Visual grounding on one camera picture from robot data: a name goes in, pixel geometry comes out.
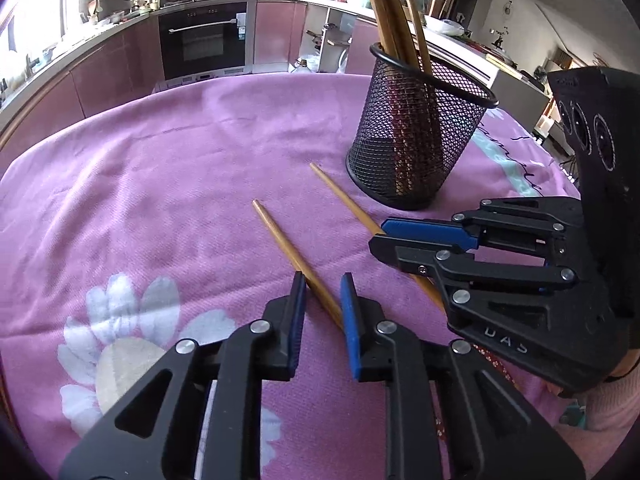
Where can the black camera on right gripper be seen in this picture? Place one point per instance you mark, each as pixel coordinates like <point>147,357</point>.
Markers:
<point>599,108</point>

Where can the black built-in oven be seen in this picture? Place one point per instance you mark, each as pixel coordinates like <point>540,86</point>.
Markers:
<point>204,39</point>

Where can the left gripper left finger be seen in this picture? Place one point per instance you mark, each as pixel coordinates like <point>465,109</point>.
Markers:
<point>195,414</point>

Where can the chopstick in cup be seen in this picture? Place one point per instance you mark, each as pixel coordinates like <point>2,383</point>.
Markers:
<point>395,36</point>
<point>418,28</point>

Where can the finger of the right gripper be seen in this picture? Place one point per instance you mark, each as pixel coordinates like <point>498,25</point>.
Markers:
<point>435,260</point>
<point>430,231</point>

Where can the black mesh utensil cup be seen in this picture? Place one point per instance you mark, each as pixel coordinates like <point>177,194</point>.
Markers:
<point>413,129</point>

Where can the chopstick in cup right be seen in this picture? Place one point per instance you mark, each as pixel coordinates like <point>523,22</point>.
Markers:
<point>418,28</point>

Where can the wooden chopstick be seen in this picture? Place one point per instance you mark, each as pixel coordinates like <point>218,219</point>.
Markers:
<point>424,283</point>
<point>314,271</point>

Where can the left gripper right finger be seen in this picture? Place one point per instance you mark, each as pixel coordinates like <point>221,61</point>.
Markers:
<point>449,412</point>

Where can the pink floral tablecloth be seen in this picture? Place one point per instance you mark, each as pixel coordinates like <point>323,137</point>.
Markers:
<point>135,228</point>

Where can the pink sleeve right forearm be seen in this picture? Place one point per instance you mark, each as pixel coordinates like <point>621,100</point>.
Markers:
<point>611,409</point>

